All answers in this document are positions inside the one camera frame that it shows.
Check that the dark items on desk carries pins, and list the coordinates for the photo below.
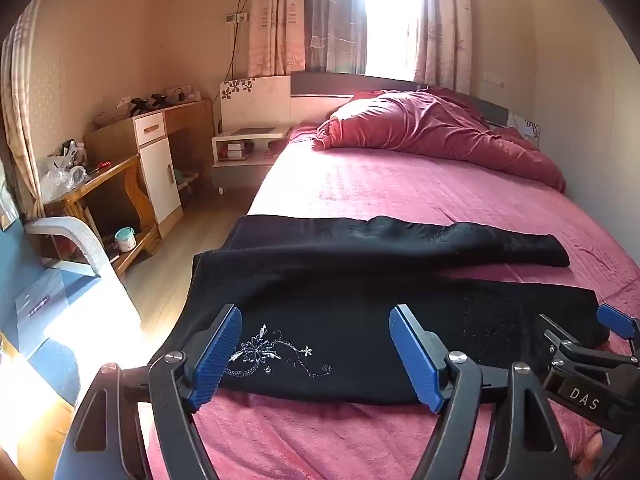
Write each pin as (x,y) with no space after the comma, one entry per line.
(147,102)

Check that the bed with pink sheet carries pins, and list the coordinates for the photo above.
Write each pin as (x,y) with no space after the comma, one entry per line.
(400,185)

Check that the white floral headboard panel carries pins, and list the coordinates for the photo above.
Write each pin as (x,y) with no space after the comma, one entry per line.
(525,127)
(255,100)

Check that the floral window curtain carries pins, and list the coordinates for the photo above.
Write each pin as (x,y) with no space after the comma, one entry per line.
(275,20)
(445,25)

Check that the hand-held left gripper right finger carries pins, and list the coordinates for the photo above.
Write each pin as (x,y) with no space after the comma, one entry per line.
(415,355)

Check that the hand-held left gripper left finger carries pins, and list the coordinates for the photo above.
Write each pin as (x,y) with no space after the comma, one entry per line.
(215,355)

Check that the wall power outlet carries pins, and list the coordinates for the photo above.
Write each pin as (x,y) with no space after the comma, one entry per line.
(237,17)

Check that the black embroidered pants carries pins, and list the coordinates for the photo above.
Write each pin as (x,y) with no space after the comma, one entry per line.
(325,285)

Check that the small boxes in nightstand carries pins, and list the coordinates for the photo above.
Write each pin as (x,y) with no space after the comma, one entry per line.
(236,149)

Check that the red quilt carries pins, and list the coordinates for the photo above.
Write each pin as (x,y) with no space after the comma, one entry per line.
(425,125)

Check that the beige side curtain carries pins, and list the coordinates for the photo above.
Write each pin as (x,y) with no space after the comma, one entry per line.
(22,110)

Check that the grey window curtain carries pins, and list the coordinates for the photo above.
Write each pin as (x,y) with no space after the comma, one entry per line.
(332,15)

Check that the clear plastic bags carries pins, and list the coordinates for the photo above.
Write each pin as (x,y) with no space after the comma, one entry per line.
(62,177)

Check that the wooden desk with white cabinet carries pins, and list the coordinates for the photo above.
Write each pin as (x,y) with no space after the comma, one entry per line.
(155,175)

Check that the white wall switch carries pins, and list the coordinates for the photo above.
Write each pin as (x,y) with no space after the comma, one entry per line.
(493,78)

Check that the white nightstand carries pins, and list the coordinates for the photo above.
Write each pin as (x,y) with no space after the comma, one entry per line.
(240,165)

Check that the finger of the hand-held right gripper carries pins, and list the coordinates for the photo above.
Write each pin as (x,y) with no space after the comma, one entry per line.
(552,332)
(617,321)

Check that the white chair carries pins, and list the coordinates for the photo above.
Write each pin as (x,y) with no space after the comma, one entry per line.
(50,310)

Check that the teal and white cup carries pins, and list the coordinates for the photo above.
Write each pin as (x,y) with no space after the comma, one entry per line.
(124,240)

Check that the wooden side table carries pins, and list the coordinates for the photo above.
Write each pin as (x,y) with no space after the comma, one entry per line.
(115,195)

